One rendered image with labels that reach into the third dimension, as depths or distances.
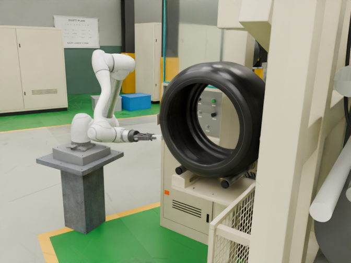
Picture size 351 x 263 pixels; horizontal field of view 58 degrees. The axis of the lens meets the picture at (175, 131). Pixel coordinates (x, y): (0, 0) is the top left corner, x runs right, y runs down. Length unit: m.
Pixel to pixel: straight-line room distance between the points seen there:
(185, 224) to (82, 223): 0.86
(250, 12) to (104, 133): 1.22
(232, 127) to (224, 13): 0.88
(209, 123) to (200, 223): 0.82
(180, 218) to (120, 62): 1.36
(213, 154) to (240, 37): 0.68
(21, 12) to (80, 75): 2.18
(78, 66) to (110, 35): 1.36
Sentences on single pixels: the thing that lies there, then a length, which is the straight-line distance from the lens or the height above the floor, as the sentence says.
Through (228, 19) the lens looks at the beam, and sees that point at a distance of 1.22.
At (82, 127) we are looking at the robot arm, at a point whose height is 0.92.
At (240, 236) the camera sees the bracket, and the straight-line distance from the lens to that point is 1.11.
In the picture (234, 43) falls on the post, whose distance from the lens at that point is 1.89.
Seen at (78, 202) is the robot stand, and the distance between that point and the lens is 2.80.
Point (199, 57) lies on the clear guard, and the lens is 2.34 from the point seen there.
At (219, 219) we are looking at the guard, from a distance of 1.14.
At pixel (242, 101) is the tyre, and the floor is 1.33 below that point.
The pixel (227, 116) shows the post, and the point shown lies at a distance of 1.94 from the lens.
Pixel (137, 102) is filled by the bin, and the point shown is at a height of 0.20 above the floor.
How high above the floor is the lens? 1.59
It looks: 16 degrees down
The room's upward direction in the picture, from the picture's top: 1 degrees clockwise
